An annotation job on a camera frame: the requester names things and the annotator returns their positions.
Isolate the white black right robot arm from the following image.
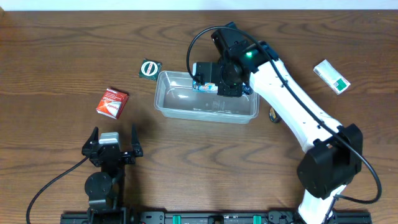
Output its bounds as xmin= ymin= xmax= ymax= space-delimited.
xmin=187 ymin=22 xmax=363 ymax=223

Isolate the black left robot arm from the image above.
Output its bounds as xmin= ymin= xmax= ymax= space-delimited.
xmin=81 ymin=125 xmax=144 ymax=223

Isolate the clear plastic container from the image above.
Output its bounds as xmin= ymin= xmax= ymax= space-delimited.
xmin=154 ymin=71 xmax=259 ymax=124

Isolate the small dark bottle white cap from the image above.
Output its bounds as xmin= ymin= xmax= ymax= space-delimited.
xmin=269 ymin=107 xmax=282 ymax=123

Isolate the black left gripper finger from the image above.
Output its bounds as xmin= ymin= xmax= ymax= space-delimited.
xmin=89 ymin=127 xmax=99 ymax=144
xmin=131 ymin=124 xmax=140 ymax=146

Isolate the red Panadol box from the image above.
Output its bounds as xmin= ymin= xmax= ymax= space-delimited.
xmin=96 ymin=88 xmax=129 ymax=119

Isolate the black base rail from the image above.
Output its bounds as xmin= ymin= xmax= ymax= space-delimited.
xmin=60 ymin=211 xmax=373 ymax=224

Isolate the green square box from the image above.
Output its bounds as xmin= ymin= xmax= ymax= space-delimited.
xmin=139 ymin=58 xmax=162 ymax=81

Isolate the white green medicine box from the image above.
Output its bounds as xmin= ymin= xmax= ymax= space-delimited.
xmin=313 ymin=60 xmax=351 ymax=95

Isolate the blue medicine box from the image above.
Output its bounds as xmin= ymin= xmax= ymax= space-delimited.
xmin=192 ymin=62 xmax=254 ymax=97

